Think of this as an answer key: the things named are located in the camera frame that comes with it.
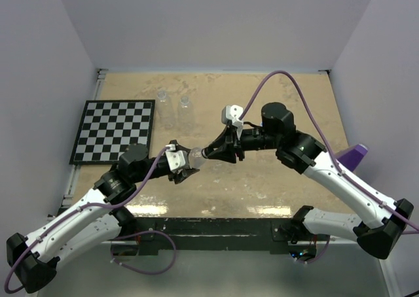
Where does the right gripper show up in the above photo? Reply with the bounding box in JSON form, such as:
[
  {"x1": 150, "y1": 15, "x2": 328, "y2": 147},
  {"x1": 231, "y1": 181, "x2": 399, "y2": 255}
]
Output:
[{"x1": 208, "y1": 124, "x2": 280, "y2": 163}]

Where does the clear bottle back left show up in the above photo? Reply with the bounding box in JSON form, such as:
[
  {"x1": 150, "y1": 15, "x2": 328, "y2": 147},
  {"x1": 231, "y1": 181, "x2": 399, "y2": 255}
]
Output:
[{"x1": 156, "y1": 90, "x2": 175, "y2": 130}]

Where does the black white checkerboard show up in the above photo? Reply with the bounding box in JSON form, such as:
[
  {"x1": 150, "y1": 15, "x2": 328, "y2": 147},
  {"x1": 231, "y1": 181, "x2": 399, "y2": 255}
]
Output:
[{"x1": 82, "y1": 99, "x2": 155, "y2": 165}]

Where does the aluminium rail left edge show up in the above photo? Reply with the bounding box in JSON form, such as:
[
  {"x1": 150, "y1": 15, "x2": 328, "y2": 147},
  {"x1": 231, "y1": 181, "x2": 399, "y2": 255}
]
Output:
[{"x1": 57, "y1": 69, "x2": 108, "y2": 215}]

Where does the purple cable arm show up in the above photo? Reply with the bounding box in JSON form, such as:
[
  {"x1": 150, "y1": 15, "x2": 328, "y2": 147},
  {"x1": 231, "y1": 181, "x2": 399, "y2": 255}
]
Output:
[
  {"x1": 1, "y1": 148, "x2": 171, "y2": 294},
  {"x1": 240, "y1": 70, "x2": 419, "y2": 234}
]

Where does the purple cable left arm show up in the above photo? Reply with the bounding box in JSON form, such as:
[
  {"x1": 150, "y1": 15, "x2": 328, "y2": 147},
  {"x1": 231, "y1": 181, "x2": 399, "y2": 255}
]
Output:
[{"x1": 1, "y1": 148, "x2": 171, "y2": 294}]

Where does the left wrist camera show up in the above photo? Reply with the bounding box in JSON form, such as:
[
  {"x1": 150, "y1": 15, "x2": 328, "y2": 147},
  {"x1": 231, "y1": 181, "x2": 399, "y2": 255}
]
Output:
[{"x1": 165, "y1": 147, "x2": 189, "y2": 173}]

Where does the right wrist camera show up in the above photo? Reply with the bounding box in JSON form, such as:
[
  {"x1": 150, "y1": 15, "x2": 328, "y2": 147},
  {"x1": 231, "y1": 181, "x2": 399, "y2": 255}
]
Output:
[{"x1": 221, "y1": 105, "x2": 244, "y2": 128}]

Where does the clear bottle back right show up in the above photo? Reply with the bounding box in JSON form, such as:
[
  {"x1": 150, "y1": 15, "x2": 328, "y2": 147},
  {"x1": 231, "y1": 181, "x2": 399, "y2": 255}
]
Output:
[{"x1": 177, "y1": 96, "x2": 195, "y2": 134}]

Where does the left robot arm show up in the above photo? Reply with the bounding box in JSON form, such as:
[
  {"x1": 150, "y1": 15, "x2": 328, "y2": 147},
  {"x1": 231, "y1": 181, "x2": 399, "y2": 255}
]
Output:
[{"x1": 7, "y1": 141, "x2": 203, "y2": 294}]

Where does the black bottle cap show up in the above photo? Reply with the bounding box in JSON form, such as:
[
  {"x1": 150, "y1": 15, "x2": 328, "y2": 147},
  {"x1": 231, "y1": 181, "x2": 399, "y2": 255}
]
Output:
[{"x1": 202, "y1": 148, "x2": 208, "y2": 159}]

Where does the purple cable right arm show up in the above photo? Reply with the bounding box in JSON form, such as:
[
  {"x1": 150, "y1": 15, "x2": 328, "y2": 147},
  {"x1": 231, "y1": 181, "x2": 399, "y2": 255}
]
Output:
[{"x1": 240, "y1": 70, "x2": 419, "y2": 234}]

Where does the purple object table edge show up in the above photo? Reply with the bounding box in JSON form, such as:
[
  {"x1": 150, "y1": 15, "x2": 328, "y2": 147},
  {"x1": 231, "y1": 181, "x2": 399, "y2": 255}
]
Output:
[{"x1": 336, "y1": 143, "x2": 369, "y2": 172}]

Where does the purple cable loop front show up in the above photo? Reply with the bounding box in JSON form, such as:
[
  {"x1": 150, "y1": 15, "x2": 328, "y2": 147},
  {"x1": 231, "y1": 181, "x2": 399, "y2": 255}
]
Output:
[{"x1": 110, "y1": 228, "x2": 178, "y2": 274}]

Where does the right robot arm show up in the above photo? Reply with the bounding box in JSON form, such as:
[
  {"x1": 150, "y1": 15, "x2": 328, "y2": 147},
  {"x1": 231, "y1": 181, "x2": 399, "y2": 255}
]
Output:
[{"x1": 202, "y1": 102, "x2": 414, "y2": 260}]

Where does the small clear plastic bottle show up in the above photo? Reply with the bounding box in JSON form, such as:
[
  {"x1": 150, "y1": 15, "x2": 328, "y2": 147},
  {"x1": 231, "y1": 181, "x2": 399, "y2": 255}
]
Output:
[{"x1": 188, "y1": 147, "x2": 206, "y2": 169}]

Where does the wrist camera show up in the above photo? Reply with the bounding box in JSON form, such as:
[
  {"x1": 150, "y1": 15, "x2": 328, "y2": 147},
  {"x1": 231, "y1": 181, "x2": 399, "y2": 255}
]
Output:
[
  {"x1": 221, "y1": 105, "x2": 244, "y2": 128},
  {"x1": 165, "y1": 147, "x2": 189, "y2": 173}
]

